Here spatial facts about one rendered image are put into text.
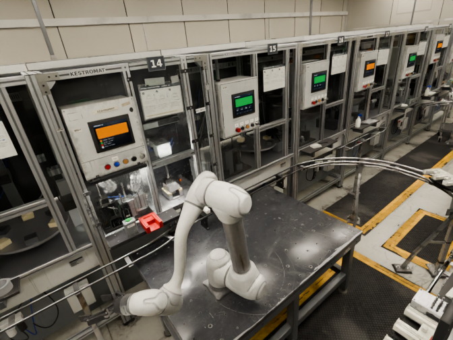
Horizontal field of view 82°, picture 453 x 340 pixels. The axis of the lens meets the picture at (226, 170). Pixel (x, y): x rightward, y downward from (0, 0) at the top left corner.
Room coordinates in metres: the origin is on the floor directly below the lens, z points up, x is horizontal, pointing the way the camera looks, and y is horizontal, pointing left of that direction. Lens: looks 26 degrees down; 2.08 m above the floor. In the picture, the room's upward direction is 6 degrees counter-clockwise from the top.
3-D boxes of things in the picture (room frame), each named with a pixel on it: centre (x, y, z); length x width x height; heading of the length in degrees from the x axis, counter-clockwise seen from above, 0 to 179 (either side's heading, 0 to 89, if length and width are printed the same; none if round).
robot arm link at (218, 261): (1.20, 0.10, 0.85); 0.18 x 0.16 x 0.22; 49
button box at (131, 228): (1.54, 0.73, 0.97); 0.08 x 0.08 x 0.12; 35
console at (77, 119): (1.74, 0.80, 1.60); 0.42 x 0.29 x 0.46; 125
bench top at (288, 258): (1.58, -0.10, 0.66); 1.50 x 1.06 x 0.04; 125
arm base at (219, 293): (1.22, 0.09, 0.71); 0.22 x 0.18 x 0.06; 125
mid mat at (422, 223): (2.14, -2.12, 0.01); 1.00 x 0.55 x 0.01; 125
